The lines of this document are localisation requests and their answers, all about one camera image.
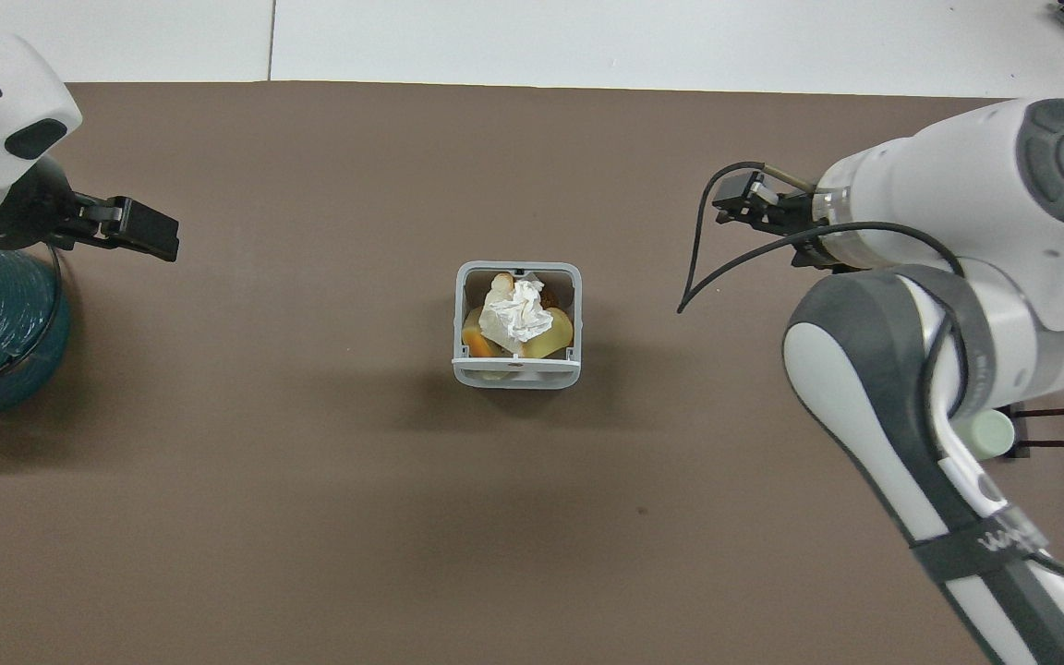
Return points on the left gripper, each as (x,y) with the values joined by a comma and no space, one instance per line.
(38,212)

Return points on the crumpled white tissue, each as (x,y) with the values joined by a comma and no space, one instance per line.
(518,309)

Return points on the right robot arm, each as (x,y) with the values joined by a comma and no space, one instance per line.
(948,194)

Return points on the orange food piece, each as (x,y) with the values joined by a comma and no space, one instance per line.
(475,342)

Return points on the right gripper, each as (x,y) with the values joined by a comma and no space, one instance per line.
(795,220)

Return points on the black stand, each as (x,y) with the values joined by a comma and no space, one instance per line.
(1045,443)

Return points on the light green cup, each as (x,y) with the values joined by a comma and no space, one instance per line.
(989,434)

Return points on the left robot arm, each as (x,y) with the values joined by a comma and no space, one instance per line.
(6,92)

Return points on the grey trash bin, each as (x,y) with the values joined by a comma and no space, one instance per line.
(515,377)

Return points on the yellow food piece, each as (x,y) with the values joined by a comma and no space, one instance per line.
(552,334)

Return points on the beige bread piece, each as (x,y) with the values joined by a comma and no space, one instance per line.
(501,281)

